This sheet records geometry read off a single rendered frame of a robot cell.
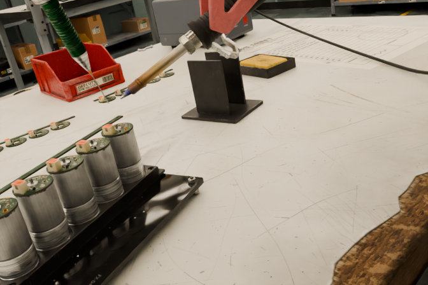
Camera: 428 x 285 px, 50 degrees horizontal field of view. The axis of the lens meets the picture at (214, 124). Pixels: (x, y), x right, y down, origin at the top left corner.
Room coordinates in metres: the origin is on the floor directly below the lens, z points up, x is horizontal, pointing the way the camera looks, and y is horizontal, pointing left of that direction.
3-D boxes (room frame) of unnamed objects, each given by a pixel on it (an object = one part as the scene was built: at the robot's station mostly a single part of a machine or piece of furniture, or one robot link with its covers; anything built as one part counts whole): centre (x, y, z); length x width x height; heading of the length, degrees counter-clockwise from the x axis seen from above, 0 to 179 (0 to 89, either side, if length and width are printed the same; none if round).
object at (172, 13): (0.91, -0.02, 0.80); 0.15 x 0.12 x 0.10; 48
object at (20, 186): (0.26, 0.12, 0.82); 0.01 x 0.01 x 0.01; 58
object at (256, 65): (0.63, -0.08, 0.76); 0.07 x 0.05 x 0.02; 34
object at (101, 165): (0.31, 0.09, 0.79); 0.02 x 0.02 x 0.05
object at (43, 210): (0.26, 0.12, 0.79); 0.02 x 0.02 x 0.05
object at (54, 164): (0.28, 0.11, 0.82); 0.01 x 0.01 x 0.01; 58
